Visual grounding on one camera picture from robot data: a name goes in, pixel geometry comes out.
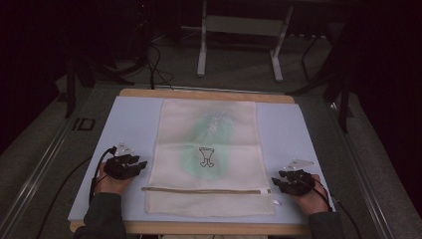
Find white mesh laundry bag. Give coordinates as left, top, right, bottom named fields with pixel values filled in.
left=142, top=98, right=277, bottom=219

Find person's left hand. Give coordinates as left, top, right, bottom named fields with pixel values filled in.
left=94, top=161, right=134, bottom=197

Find black floor cables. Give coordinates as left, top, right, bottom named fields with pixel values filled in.
left=144, top=42, right=176, bottom=92

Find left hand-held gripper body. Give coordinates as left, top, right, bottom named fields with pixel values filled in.
left=104, top=140, right=141, bottom=181

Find person's right hand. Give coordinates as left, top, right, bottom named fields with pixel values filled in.
left=291, top=173, right=333, bottom=217

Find black metal stand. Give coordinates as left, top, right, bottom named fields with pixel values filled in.
left=63, top=49, right=135, bottom=120
left=286, top=31, right=355, bottom=134

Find white wooden-edged work board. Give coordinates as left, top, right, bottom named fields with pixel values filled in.
left=69, top=88, right=314, bottom=237

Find metal floor rail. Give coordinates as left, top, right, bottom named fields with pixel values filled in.
left=0, top=99, right=88, bottom=239
left=327, top=102, right=396, bottom=239

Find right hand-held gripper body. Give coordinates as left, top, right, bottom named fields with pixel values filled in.
left=280, top=157, right=317, bottom=197

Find white metal stand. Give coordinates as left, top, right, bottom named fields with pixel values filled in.
left=195, top=0, right=296, bottom=84

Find green garment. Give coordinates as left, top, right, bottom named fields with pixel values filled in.
left=180, top=111, right=235, bottom=179

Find light blue table mat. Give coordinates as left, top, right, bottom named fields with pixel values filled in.
left=67, top=95, right=336, bottom=226

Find left hand-held gripper cable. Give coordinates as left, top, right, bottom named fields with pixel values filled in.
left=88, top=145, right=118, bottom=204

